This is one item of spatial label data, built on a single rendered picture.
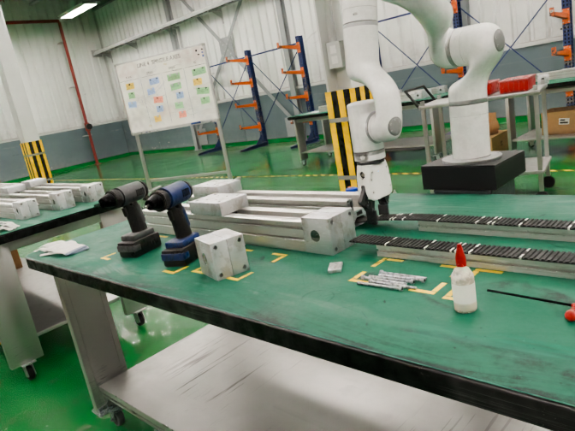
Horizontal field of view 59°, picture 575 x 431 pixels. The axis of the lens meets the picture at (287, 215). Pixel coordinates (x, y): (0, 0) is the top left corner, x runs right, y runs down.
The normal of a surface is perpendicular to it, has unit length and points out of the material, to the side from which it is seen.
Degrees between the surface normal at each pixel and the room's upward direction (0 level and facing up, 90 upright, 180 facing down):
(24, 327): 90
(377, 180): 90
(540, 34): 90
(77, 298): 90
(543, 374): 0
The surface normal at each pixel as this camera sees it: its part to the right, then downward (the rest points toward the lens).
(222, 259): 0.52, 0.11
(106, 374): 0.72, 0.04
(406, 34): -0.68, 0.29
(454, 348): -0.18, -0.95
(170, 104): -0.39, 0.29
